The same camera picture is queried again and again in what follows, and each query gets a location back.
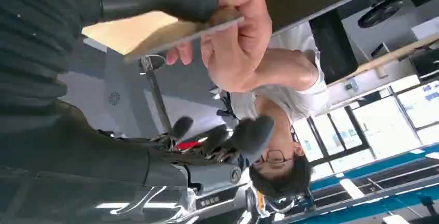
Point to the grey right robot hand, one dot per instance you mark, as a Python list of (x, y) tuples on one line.
[(85, 167)]

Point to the person's hand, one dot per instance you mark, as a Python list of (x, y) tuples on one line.
[(236, 51)]

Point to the person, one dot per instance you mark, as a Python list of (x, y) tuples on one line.
[(298, 104)]

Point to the round wall vent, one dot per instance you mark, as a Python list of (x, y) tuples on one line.
[(114, 98)]

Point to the ribbed grey right arm sleeve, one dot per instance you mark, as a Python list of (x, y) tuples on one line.
[(31, 44)]

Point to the black pillar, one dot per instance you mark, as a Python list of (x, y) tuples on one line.
[(332, 47)]

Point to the black round fan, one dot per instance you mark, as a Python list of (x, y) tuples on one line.
[(380, 12)]

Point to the pale wooden beam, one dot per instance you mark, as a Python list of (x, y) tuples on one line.
[(394, 55)]

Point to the black pole with round base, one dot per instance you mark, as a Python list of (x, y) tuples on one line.
[(156, 92)]

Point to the black-rimmed glasses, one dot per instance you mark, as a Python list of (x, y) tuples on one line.
[(274, 156)]

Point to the black-framed glass window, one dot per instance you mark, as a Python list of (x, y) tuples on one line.
[(384, 126)]

